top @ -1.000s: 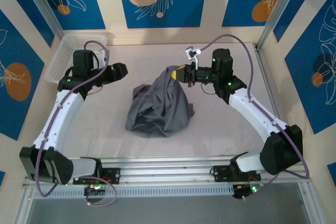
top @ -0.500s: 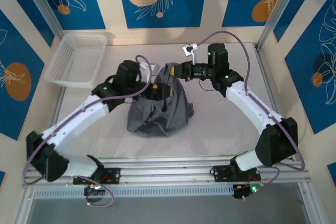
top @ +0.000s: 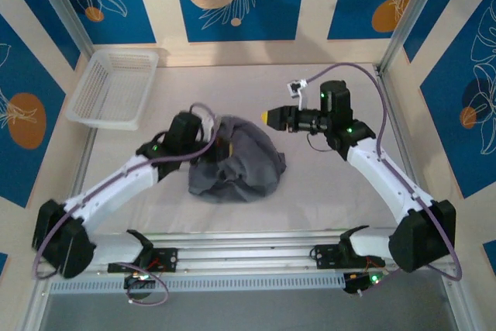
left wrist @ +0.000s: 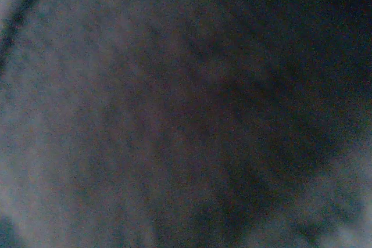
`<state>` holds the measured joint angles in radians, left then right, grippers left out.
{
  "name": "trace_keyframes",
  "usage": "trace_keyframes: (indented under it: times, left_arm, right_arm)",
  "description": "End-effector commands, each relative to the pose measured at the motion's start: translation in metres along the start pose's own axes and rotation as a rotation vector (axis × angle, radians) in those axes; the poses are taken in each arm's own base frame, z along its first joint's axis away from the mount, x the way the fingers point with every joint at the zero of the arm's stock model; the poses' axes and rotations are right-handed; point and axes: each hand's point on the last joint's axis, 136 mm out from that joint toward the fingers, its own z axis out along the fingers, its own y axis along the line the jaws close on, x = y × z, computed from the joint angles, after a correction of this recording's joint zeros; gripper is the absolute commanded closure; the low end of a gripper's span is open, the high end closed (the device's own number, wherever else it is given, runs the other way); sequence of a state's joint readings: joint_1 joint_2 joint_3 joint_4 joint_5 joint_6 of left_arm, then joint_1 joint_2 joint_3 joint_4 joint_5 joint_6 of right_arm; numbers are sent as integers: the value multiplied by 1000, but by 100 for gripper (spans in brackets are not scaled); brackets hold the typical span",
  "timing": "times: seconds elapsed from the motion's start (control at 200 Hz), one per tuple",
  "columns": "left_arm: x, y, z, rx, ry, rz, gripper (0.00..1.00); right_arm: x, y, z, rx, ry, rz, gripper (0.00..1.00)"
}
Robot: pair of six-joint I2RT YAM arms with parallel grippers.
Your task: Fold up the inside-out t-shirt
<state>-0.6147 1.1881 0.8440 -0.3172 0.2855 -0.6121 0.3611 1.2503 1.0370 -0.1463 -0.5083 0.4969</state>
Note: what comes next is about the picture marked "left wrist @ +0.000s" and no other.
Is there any grey t-shirt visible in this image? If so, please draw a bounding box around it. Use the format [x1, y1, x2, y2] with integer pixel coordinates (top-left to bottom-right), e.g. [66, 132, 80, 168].
[0, 0, 372, 248]

